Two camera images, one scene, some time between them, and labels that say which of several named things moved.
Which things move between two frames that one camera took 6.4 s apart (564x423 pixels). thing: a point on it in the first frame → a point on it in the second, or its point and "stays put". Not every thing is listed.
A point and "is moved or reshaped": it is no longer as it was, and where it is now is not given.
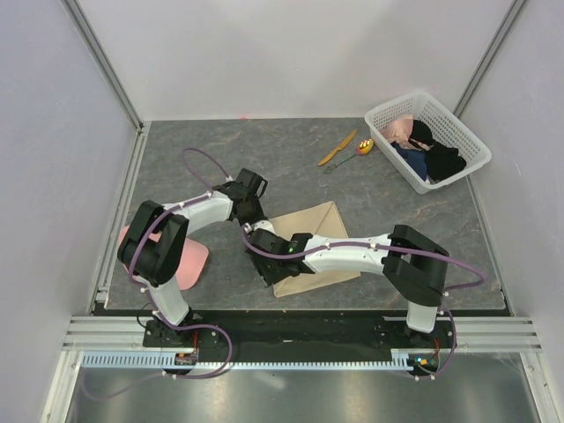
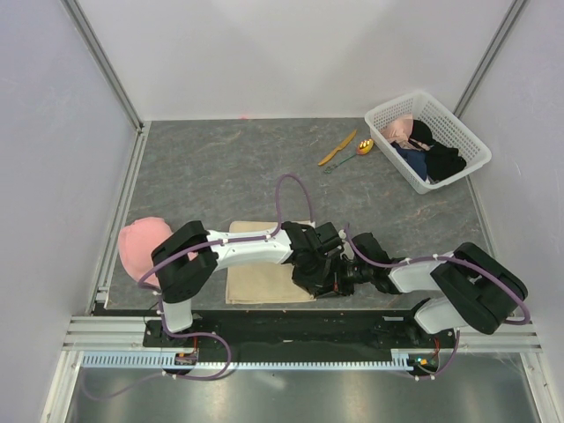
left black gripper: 260,215 → 310,283
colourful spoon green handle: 363,147 stays put
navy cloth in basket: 415,159 stays put
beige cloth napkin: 321,219 is moved or reshaped
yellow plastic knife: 347,140 stays put
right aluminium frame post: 510,15 stays put
